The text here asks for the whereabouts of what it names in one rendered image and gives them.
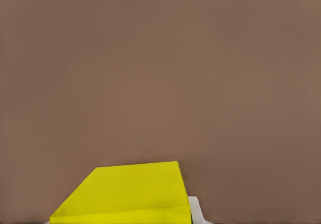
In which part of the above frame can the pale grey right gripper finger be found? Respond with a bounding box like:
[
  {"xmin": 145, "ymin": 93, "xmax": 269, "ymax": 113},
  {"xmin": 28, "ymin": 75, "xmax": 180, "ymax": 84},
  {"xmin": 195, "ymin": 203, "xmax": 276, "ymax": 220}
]
[{"xmin": 188, "ymin": 195, "xmax": 213, "ymax": 224}]

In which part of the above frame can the yellow square block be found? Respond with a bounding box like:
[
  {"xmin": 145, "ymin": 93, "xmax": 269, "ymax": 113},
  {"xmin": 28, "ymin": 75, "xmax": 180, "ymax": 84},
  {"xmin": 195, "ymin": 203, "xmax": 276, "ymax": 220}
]
[{"xmin": 49, "ymin": 161, "xmax": 193, "ymax": 224}]

